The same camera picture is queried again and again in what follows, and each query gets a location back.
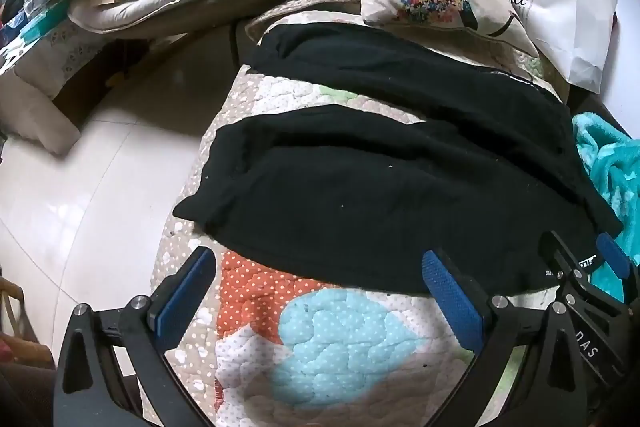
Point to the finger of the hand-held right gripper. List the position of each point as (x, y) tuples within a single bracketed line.
[(560, 252), (612, 254)]

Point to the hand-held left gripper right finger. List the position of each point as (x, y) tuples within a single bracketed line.
[(450, 297)]

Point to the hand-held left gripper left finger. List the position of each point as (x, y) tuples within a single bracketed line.
[(185, 292)]

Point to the black pants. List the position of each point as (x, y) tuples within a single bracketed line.
[(350, 187)]

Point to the teal star fleece blanket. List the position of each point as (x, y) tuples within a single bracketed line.
[(610, 162)]

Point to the quilted heart-print blanket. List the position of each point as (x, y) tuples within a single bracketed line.
[(340, 347)]

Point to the brown wooden chair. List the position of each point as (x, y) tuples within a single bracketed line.
[(10, 307)]

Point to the white paper bag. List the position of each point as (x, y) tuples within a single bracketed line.
[(560, 17)]

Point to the beige patterned sofa cushion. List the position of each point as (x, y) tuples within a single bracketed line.
[(45, 77)]

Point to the teal packet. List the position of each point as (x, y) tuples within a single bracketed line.
[(42, 22)]

